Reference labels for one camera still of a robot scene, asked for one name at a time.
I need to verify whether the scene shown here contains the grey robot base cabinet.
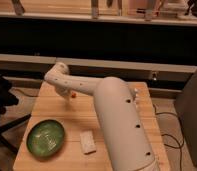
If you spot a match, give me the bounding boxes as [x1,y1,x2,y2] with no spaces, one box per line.
[174,70,197,167]

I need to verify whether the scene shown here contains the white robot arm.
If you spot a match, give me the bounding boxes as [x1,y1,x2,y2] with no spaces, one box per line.
[44,62,160,171]

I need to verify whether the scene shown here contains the green glass bowl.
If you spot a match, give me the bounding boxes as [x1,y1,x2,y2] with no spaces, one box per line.
[26,119,65,158]

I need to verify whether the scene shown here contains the white sponge block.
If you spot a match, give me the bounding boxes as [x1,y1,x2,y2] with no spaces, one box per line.
[80,131,96,154]

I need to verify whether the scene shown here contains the white glue bottle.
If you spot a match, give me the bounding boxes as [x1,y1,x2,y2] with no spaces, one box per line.
[134,88,139,108]

